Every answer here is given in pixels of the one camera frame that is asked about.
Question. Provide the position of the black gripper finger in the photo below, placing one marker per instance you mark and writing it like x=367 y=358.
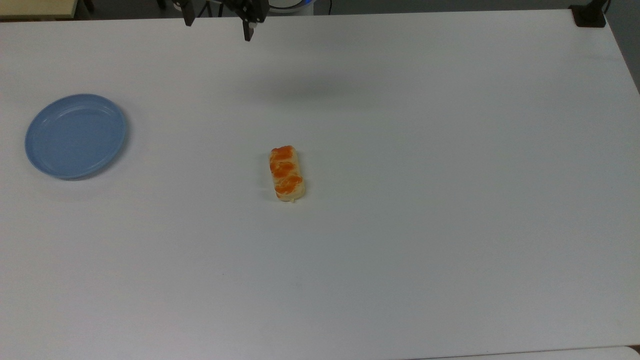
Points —
x=187 y=12
x=250 y=15

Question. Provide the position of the bread with orange glaze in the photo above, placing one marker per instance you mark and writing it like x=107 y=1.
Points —
x=287 y=175

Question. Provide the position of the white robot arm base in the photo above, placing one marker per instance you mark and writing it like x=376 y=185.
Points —
x=292 y=4

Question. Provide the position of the black tripod legs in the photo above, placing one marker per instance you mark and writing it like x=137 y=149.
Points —
x=206 y=6

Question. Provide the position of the black stand leg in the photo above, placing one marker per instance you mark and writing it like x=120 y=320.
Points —
x=89 y=5

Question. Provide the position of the light wooden table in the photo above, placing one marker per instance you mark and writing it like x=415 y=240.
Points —
x=35 y=7

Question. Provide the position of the blue round plate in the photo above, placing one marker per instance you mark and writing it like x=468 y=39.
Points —
x=75 y=137

